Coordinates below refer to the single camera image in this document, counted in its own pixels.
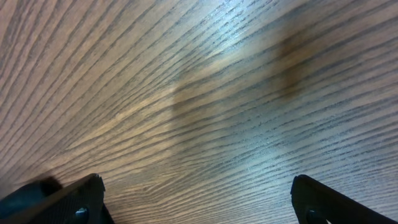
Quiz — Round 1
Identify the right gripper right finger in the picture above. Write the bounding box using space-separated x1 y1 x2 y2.
290 175 397 224

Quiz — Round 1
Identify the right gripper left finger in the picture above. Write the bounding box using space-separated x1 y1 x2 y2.
1 174 114 224

